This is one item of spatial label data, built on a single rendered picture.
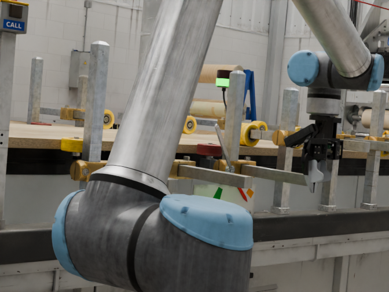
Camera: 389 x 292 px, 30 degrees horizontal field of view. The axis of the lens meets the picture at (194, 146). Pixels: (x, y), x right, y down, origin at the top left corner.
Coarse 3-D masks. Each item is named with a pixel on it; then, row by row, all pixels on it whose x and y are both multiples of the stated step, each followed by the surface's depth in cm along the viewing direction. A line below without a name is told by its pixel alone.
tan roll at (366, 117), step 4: (364, 112) 456; (368, 112) 454; (388, 112) 444; (352, 116) 467; (356, 116) 465; (360, 116) 462; (364, 116) 455; (368, 116) 453; (384, 116) 444; (388, 116) 442; (356, 120) 466; (360, 120) 463; (364, 120) 455; (368, 120) 452; (384, 120) 444; (388, 120) 442; (364, 124) 456; (368, 124) 454; (384, 124) 444; (388, 124) 442; (368, 128) 458; (384, 128) 447; (388, 128) 444
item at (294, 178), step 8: (200, 160) 231; (208, 160) 228; (208, 168) 228; (248, 168) 216; (256, 168) 213; (264, 168) 211; (256, 176) 213; (264, 176) 211; (272, 176) 209; (280, 176) 206; (288, 176) 204; (296, 176) 202; (304, 184) 200
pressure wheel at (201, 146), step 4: (200, 144) 228; (204, 144) 227; (208, 144) 228; (212, 144) 233; (216, 144) 232; (200, 148) 228; (204, 148) 227; (208, 148) 227; (212, 148) 227; (216, 148) 227; (220, 148) 228; (200, 152) 228; (204, 152) 227; (208, 152) 227; (212, 152) 227; (216, 152) 227; (220, 152) 229; (208, 156) 229; (212, 156) 230
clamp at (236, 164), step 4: (216, 160) 216; (220, 160) 215; (224, 160) 215; (240, 160) 220; (244, 160) 221; (216, 164) 216; (220, 164) 215; (224, 164) 214; (232, 164) 215; (236, 164) 216; (240, 164) 218; (244, 164) 219; (248, 164) 220; (252, 164) 221; (216, 168) 216; (220, 168) 215; (224, 168) 214; (236, 168) 217; (240, 168) 218; (236, 172) 217; (240, 172) 218
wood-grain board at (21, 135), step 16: (16, 128) 236; (32, 128) 246; (48, 128) 256; (64, 128) 268; (80, 128) 280; (16, 144) 189; (32, 144) 192; (48, 144) 196; (112, 144) 210; (192, 144) 232; (256, 144) 274; (272, 144) 286
